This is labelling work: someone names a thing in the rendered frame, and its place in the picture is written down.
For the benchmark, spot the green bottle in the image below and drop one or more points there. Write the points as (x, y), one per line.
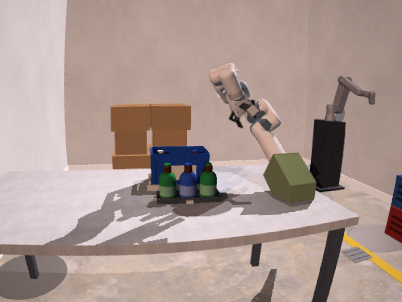
(208, 181)
(167, 182)

